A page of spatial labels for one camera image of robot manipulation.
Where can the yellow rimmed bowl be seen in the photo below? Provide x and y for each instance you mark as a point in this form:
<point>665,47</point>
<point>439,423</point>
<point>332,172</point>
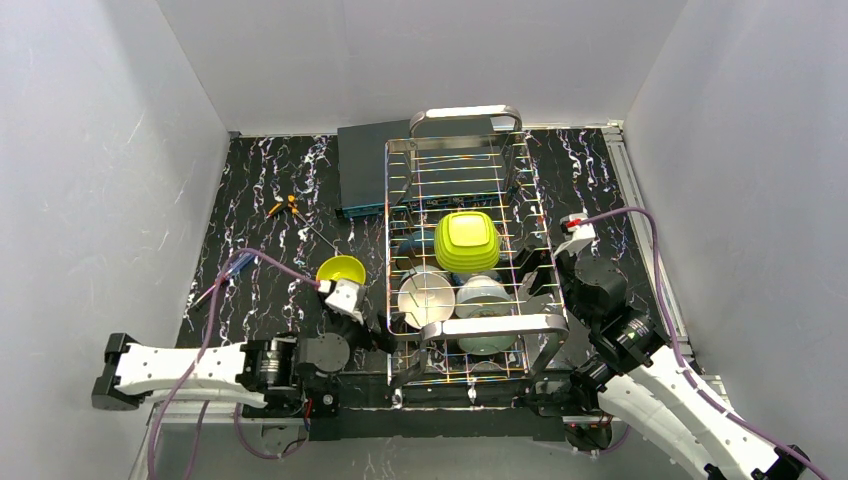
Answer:
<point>342,267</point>

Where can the dark blue gold bowl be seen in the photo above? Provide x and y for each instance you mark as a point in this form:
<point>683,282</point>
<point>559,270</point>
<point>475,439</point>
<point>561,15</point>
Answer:
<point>415,249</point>

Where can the lime green square bowl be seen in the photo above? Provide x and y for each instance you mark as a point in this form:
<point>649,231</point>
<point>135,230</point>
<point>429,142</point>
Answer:
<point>467,242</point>

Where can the beige cream bowl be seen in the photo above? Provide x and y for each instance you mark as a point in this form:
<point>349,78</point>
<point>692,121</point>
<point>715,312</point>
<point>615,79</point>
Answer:
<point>425,298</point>

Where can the light green bowl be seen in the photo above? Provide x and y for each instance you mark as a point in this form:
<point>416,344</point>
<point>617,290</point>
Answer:
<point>486,346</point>

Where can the yellow black pliers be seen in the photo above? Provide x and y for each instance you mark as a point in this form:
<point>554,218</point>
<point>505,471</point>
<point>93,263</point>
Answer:
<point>289,205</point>

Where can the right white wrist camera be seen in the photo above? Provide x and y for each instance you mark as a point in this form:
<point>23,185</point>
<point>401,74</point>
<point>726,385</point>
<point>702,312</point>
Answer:
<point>579,233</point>

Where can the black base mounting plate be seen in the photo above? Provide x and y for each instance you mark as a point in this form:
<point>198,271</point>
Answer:
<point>357,405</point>

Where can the steel wire dish rack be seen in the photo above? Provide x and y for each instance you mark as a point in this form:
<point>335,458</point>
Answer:
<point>430,355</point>

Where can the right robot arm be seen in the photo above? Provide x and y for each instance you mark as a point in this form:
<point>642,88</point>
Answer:
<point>639,376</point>

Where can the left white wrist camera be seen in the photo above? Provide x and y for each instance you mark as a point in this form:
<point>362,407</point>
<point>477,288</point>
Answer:
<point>344,296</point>

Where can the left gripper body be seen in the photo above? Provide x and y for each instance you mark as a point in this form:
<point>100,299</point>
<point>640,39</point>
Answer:
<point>382,337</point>

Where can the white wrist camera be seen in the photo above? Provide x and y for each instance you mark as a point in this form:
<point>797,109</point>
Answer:
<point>579,233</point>
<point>344,296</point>

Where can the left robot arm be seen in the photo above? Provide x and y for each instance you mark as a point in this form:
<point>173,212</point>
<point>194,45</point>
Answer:
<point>280,375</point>

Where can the blue red screwdriver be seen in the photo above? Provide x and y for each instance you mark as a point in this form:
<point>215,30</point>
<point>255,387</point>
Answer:
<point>242,262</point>

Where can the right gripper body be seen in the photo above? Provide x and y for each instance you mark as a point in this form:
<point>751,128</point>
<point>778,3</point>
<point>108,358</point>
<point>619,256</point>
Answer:
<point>542,273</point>

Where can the pale white ribbed bowl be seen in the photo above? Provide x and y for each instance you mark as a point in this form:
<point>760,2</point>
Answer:
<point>482,296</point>

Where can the thin metal rod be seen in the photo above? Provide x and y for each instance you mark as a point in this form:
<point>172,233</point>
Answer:
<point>316,232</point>

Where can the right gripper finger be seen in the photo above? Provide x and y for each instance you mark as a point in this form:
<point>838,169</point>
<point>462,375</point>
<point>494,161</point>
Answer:
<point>540,280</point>
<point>530,257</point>

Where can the dark grey network switch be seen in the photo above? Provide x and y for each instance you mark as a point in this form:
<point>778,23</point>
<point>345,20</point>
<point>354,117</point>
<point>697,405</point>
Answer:
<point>365,169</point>

